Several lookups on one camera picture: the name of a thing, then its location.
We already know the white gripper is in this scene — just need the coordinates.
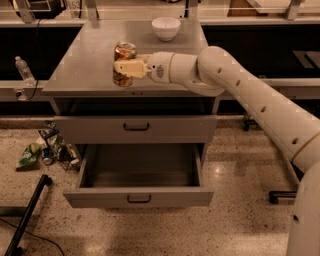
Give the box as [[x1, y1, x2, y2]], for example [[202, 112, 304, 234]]
[[113, 52, 174, 84]]

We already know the orange soda can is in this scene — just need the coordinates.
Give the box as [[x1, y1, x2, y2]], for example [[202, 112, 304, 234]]
[[113, 42, 137, 87]]

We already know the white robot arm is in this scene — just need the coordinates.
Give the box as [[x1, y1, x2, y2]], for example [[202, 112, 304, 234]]
[[113, 46, 320, 256]]

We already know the grey metal drawer cabinet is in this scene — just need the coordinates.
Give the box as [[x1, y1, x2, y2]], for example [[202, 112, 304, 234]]
[[42, 19, 225, 210]]

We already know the closed grey upper drawer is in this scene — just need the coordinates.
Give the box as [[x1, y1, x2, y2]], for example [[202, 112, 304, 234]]
[[54, 115, 217, 144]]

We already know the open grey lower drawer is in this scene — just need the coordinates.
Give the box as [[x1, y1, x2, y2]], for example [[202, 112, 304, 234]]
[[64, 143, 214, 208]]

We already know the blue soda can on floor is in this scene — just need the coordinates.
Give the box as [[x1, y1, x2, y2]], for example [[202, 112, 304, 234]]
[[42, 147, 54, 165]]

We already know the white ceramic bowl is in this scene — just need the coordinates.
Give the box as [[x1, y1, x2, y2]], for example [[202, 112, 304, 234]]
[[151, 17, 181, 41]]

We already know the clear plastic water bottle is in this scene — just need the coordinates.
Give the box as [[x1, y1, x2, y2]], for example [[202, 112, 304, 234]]
[[15, 56, 36, 87]]

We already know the black wheeled cart base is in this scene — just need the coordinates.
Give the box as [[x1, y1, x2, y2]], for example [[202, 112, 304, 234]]
[[243, 112, 258, 131]]

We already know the green chip bag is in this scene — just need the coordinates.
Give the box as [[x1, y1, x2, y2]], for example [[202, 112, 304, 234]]
[[16, 143, 41, 171]]

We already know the black stand leg left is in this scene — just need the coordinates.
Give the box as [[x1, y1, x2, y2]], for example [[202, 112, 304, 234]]
[[0, 175, 52, 256]]

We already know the black stand frame right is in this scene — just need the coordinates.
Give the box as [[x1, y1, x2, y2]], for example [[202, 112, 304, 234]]
[[269, 161, 304, 204]]

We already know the black floor cable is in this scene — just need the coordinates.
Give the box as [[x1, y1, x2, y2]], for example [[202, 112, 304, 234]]
[[0, 217, 66, 256]]

